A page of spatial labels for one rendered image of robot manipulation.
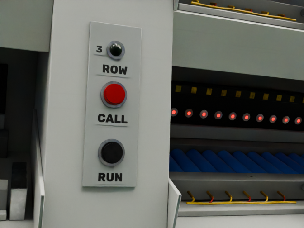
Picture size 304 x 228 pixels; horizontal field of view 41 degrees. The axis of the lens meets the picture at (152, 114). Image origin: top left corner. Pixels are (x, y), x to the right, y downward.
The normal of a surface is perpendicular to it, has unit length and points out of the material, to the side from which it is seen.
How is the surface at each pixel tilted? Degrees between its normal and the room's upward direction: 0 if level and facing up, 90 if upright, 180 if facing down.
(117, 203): 90
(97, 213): 90
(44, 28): 113
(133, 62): 90
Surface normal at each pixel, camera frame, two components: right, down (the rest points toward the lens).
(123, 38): 0.33, -0.08
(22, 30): 0.29, 0.31
